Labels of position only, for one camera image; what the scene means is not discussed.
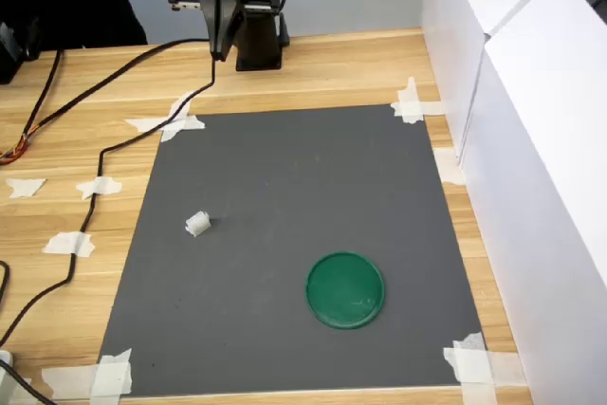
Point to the white masking tape piece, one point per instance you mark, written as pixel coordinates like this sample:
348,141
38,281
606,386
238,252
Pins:
142,124
114,372
507,369
23,187
171,134
479,395
61,244
409,92
109,186
434,108
448,168
66,381

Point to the white partition panel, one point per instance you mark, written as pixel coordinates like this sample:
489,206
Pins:
455,21
545,187

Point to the small white plastic terminal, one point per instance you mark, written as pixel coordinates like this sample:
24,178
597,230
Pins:
197,223

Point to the dark grey mat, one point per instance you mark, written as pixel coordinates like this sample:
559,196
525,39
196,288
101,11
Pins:
284,187

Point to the round green lid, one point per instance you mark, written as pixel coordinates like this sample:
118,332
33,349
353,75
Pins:
345,291

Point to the person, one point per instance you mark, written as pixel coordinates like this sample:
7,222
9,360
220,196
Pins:
71,6

